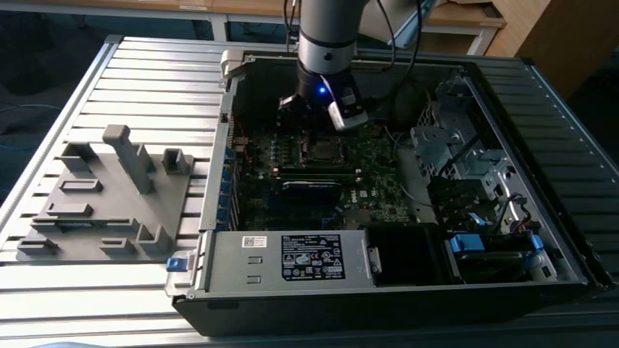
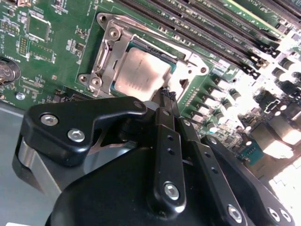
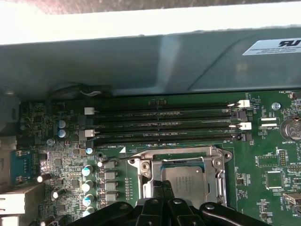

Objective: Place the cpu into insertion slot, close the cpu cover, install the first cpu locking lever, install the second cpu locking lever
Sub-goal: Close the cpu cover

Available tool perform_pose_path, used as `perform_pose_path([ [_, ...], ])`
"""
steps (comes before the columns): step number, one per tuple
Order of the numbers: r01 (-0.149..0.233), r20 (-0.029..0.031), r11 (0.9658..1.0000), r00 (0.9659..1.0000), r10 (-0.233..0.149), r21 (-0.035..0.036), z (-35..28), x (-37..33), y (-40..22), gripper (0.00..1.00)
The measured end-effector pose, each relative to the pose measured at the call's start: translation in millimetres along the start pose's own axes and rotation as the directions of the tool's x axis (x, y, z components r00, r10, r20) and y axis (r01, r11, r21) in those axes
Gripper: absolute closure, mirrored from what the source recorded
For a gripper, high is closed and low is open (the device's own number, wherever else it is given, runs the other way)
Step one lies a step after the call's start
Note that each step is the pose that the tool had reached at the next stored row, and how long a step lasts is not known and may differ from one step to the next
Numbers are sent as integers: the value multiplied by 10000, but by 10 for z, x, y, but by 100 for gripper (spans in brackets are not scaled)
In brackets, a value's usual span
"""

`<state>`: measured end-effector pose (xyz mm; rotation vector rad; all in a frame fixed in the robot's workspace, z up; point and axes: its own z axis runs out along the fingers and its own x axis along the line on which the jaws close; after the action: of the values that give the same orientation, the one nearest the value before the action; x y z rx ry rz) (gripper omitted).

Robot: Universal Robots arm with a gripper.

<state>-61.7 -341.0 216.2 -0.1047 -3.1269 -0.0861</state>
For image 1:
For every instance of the green motherboard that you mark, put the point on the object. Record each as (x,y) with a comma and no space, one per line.
(381,181)

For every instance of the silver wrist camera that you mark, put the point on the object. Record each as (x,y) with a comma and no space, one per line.
(349,116)

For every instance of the wooden desk white frame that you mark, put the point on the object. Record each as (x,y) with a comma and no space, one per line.
(459,21)
(120,4)

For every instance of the CPU socket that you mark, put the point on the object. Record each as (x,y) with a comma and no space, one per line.
(325,163)

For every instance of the black fan shroud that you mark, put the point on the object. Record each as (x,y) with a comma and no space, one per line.
(405,253)

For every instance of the silver chipset heat sink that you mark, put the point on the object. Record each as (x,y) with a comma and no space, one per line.
(357,216)

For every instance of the silver CPU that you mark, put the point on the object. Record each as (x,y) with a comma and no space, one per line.
(329,150)

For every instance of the blue case latch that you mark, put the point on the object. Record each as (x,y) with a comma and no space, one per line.
(175,264)

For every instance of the black plastic disk bay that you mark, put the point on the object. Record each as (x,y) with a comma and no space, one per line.
(453,195)

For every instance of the grey case release latch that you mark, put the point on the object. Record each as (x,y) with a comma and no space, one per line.
(231,61)

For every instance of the silver metal drive cage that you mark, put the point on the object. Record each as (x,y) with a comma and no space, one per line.
(429,139)

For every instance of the silver power supply unit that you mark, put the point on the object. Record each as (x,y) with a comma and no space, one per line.
(232,261)

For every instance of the grey parts rack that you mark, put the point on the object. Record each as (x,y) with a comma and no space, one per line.
(120,210)

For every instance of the green RAM stick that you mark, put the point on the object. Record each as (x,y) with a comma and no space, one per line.
(79,223)
(319,176)

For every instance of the hard disk in blue carrier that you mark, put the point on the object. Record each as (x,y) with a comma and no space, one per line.
(465,243)

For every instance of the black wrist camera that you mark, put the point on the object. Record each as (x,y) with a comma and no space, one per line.
(291,104)

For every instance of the wooden cabinet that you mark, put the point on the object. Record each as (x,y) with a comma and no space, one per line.
(556,36)

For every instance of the black open PC case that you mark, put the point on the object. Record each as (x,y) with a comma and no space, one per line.
(337,311)

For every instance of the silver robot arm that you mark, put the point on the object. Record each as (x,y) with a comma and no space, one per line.
(325,21)

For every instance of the black graphics card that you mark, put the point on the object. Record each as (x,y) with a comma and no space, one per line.
(309,195)

